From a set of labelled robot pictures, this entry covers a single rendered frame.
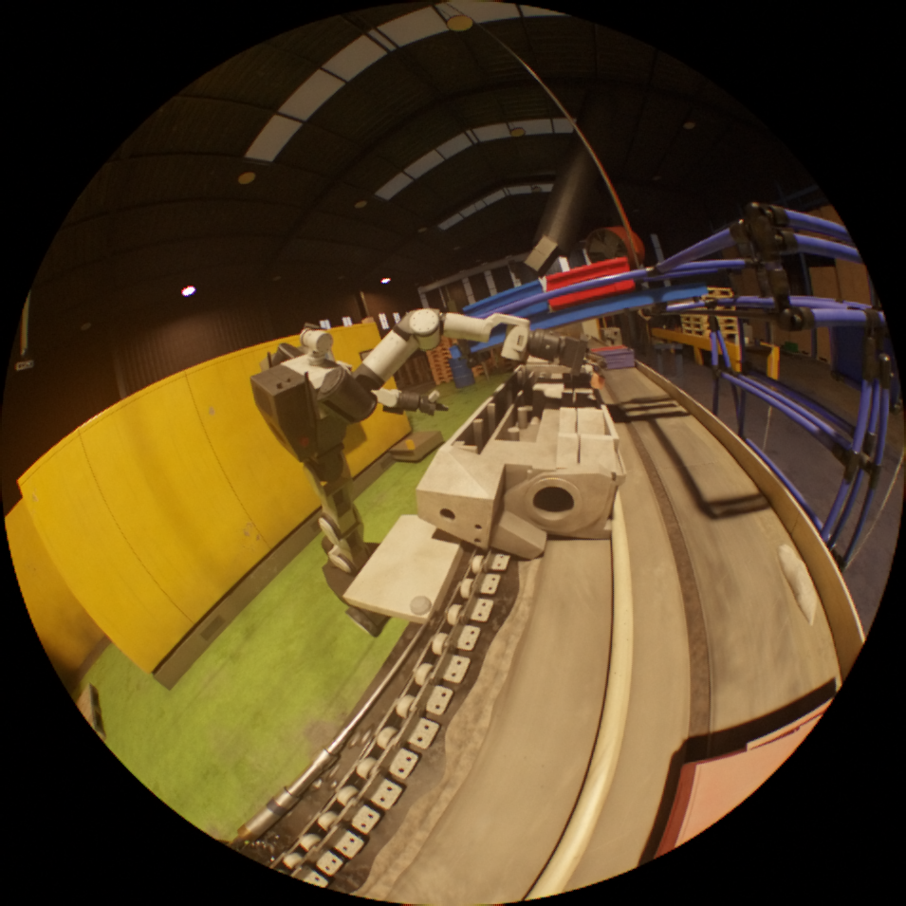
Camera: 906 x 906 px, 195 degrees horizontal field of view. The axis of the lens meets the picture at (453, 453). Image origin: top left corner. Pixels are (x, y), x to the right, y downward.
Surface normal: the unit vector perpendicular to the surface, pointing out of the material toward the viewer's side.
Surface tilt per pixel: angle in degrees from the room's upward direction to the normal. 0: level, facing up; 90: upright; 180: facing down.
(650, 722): 0
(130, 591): 90
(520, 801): 0
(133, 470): 90
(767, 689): 0
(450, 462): 38
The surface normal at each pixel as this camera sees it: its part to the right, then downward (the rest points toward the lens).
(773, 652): -0.28, -0.88
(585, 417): -0.30, -0.54
